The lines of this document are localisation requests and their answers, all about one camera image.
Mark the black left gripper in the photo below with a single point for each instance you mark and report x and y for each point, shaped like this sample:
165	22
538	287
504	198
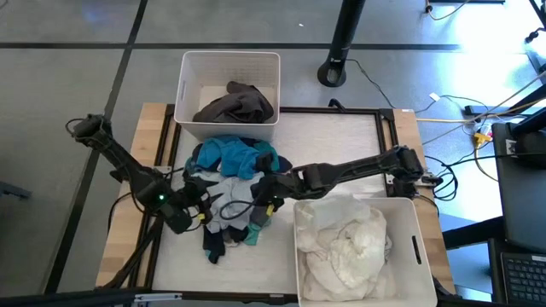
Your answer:
198	194

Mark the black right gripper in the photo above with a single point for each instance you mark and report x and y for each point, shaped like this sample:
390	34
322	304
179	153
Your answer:
279	185

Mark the light grey-blue shirt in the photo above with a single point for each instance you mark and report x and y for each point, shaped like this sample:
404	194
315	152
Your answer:
232	192

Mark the teal-blue sock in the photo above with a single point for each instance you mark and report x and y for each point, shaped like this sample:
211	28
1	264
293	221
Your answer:
285	164

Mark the dark sock maroon cuff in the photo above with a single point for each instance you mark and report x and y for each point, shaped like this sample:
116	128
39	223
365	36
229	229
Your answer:
236	234

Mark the blue garment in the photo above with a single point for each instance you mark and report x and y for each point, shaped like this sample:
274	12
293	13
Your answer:
230	158

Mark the dark sock teal toe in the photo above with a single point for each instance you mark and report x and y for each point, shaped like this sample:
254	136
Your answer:
213	247

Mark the plain white garment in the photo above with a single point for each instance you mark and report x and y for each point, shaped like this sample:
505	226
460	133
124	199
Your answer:
315	221

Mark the dark grey garment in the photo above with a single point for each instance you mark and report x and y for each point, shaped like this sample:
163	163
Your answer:
239	106

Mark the white garment black line print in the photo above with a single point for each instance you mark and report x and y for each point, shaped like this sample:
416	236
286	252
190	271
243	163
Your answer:
362	256

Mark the white plastic storage bin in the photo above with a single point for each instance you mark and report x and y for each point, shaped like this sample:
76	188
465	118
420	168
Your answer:
409	221
230	132

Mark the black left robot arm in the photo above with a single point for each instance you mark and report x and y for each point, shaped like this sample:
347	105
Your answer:
128	170

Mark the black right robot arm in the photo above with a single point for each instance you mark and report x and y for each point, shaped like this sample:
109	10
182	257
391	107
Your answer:
350	170

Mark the white table mat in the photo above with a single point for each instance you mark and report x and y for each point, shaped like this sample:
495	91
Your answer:
256	273

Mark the black clamp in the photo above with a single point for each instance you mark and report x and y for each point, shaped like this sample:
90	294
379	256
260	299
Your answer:
336	104

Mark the black pole with round base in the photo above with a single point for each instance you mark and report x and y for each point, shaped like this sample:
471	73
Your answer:
341	42

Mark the black beam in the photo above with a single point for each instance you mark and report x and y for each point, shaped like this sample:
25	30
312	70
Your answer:
64	298

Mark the small white tag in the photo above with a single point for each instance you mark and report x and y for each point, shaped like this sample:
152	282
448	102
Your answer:
434	96

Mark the grey floor foot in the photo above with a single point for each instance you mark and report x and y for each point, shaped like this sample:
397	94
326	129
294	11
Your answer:
15	190

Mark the yellow plug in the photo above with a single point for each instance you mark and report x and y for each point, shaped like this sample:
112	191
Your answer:
482	138

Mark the black floor bar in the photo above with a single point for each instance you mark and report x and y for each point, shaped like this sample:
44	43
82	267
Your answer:
478	110

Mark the black laptop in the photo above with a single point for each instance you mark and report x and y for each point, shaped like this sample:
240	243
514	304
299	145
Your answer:
524	273

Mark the black aluminium table frame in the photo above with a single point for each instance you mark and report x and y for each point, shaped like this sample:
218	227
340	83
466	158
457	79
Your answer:
307	110

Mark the silver bracket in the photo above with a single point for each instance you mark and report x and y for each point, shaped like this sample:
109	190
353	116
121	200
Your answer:
158	297

